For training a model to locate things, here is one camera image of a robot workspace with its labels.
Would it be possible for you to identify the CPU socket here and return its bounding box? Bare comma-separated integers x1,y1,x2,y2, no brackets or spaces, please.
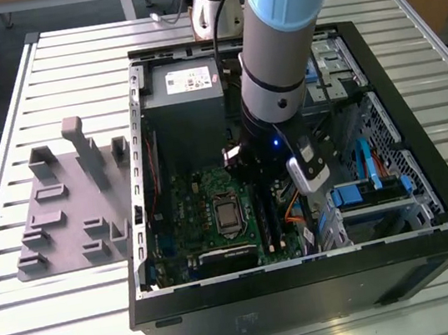
205,187,253,244

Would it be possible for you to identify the silver CPU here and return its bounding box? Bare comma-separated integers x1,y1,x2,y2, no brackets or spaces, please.
214,200,243,231

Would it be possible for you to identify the grey power supply unit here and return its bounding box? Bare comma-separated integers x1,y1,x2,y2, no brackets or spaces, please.
136,55,236,178

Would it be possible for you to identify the hard disk in blue carrier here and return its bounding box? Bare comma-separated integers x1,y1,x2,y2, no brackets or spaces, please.
330,172,415,213

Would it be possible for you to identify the blue plastic drive latch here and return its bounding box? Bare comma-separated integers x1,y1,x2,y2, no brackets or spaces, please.
300,54,320,83

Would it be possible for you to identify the green motherboard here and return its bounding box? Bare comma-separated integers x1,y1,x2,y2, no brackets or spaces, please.
140,151,307,288

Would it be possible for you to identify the black graphics card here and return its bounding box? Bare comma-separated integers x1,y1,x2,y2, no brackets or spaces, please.
196,242,261,277

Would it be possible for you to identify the metal disk bay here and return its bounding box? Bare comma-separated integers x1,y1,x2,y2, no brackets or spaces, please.
293,31,372,123
315,169,445,253

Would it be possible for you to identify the black PC case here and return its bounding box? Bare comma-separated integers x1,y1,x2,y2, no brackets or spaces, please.
88,2,448,335

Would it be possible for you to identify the grey parts rack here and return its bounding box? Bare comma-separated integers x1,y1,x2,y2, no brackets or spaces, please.
0,107,148,283

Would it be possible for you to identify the silver bracket with camera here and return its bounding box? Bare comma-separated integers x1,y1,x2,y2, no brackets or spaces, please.
219,142,247,173

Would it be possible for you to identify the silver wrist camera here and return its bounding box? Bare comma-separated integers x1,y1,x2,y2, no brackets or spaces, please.
281,133,335,198

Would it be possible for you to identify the orange wire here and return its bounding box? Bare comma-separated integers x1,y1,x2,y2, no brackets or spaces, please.
281,192,313,226

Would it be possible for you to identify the black cable bundle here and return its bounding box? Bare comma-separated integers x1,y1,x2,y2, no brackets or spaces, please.
306,91,377,163

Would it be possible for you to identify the black camera cable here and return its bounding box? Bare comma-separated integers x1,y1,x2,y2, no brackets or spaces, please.
205,0,236,80

